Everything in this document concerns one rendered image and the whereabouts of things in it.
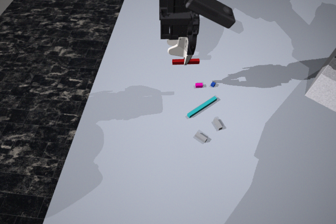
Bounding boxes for magenta block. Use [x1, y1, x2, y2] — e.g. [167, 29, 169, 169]
[195, 83, 203, 88]

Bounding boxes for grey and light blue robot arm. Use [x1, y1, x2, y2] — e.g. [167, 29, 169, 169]
[186, 0, 236, 29]

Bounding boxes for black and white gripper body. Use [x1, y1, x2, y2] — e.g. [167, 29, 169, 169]
[159, 0, 200, 40]

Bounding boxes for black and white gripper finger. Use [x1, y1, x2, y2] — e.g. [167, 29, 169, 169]
[167, 39, 178, 46]
[168, 25, 198, 65]

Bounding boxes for red rod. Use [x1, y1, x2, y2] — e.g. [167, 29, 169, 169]
[172, 59, 200, 65]

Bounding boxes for grey rod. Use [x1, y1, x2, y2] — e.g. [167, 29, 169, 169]
[195, 132, 207, 143]
[213, 118, 223, 130]

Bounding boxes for turquoise rod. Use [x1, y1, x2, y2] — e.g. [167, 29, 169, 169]
[187, 96, 217, 118]

